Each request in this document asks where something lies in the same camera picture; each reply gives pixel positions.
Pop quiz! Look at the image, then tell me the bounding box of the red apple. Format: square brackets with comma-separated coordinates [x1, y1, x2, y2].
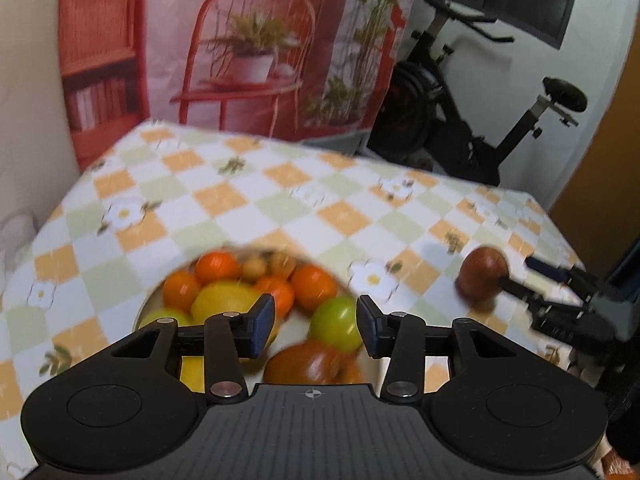
[455, 246, 510, 303]
[262, 340, 363, 385]

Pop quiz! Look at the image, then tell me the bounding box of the orange wooden door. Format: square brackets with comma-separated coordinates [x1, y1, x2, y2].
[547, 55, 640, 271]

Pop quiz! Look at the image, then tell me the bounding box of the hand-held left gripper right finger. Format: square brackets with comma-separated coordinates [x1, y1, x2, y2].
[356, 294, 521, 405]

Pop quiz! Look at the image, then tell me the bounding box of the cream round bowl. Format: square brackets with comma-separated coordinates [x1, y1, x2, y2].
[131, 245, 381, 396]

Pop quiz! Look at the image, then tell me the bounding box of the small brown kiwi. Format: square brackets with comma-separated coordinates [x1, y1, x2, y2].
[267, 252, 298, 278]
[242, 256, 270, 281]

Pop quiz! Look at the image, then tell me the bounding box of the green apple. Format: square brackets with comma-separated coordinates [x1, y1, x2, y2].
[137, 309, 193, 331]
[307, 296, 364, 353]

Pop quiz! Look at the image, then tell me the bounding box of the mandarin orange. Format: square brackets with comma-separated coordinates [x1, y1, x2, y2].
[291, 265, 338, 311]
[252, 277, 296, 321]
[194, 251, 242, 285]
[163, 271, 203, 311]

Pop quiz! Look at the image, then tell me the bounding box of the yellow lemon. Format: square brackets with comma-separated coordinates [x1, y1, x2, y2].
[179, 355, 207, 393]
[191, 280, 281, 346]

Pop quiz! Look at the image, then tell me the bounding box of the checkered flower tablecloth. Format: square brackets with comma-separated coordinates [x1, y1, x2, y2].
[0, 119, 588, 480]

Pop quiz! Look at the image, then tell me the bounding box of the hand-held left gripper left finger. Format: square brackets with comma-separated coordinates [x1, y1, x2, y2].
[107, 294, 277, 405]

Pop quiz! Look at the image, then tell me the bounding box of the black exercise bike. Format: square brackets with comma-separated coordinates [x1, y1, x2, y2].
[367, 0, 588, 186]

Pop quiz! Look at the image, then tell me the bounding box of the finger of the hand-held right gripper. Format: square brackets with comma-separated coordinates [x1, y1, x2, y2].
[497, 277, 585, 322]
[525, 256, 599, 302]

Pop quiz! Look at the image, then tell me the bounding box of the printed red chair backdrop cloth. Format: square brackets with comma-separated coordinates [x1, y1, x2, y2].
[59, 0, 426, 171]

